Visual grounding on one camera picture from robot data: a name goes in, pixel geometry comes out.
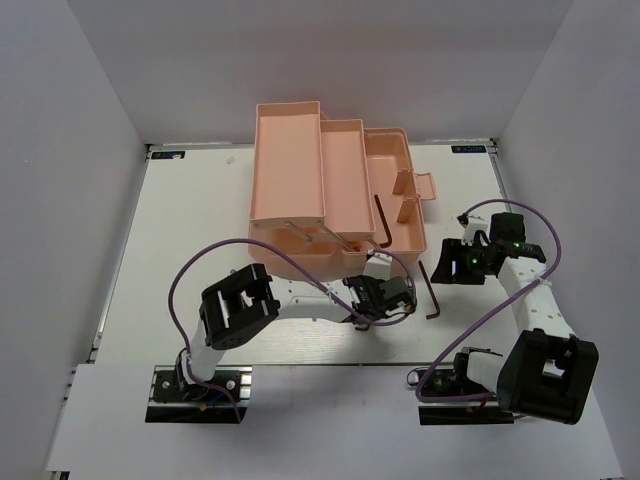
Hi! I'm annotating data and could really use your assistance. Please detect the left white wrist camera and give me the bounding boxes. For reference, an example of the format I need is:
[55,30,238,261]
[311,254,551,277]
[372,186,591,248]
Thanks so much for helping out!
[363,252,393,281]

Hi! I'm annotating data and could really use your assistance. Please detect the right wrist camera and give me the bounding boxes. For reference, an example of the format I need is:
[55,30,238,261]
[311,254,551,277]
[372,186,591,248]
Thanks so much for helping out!
[457,212,529,249]

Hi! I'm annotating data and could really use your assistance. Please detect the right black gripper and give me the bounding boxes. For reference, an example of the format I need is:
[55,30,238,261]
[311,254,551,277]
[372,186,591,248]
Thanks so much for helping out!
[430,238,495,285]

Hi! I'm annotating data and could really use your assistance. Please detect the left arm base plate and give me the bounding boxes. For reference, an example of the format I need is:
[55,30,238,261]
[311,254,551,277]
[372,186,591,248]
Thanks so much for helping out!
[145,366,252,424]

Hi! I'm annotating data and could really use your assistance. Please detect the pink plastic toolbox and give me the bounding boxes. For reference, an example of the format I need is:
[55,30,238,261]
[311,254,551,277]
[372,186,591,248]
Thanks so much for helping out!
[248,101,436,280]

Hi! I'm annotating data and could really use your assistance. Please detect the medium brown hex key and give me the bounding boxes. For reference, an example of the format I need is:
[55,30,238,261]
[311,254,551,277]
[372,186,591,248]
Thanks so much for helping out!
[418,260,441,320]

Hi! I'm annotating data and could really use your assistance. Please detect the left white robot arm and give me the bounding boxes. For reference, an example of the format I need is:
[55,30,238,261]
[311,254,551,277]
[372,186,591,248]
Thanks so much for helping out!
[175,263,416,399]

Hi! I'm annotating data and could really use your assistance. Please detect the large brown hex key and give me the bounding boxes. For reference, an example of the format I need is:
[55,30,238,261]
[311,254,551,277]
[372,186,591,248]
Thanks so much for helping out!
[373,194,393,249]

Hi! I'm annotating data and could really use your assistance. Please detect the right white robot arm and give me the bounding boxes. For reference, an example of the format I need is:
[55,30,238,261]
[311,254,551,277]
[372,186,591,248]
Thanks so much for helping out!
[431,239,599,425]

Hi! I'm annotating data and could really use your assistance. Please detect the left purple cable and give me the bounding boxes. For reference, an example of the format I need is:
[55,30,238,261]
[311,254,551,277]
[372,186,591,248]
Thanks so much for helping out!
[168,238,417,421]

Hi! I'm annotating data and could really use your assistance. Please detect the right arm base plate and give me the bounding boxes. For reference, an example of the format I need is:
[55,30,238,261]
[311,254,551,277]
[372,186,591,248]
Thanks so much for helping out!
[418,365,522,426]

